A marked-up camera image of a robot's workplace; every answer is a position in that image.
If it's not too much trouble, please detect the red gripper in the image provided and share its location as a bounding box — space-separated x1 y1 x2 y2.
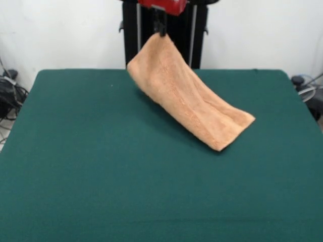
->
137 0 188 38

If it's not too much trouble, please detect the orange terry towel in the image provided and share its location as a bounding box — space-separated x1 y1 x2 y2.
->
126 34 256 152

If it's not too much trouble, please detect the dark green table cloth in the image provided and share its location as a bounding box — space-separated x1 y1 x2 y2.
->
0 69 323 242

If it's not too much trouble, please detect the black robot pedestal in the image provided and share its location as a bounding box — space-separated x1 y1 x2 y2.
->
118 0 220 70

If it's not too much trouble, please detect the black cable tangle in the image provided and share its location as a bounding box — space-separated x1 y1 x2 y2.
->
0 69 30 122

